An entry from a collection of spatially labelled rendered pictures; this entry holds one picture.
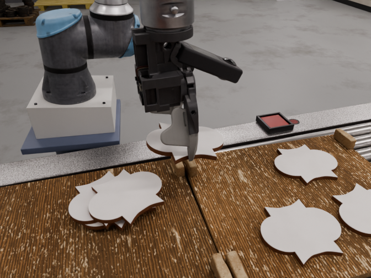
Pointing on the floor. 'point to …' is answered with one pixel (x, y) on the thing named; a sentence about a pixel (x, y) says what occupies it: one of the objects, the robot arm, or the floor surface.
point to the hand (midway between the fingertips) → (185, 138)
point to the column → (83, 142)
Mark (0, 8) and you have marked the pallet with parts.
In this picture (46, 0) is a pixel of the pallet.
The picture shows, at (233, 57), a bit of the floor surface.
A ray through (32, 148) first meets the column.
